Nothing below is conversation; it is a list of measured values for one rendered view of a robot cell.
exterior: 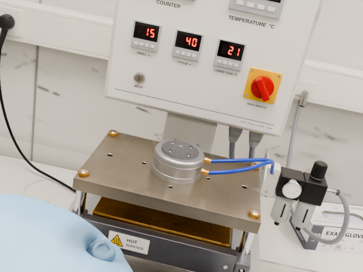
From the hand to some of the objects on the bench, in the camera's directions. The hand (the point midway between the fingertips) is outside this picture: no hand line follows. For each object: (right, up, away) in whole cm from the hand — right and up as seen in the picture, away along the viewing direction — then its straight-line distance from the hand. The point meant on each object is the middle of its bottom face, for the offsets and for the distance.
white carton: (+49, 0, +85) cm, 98 cm away
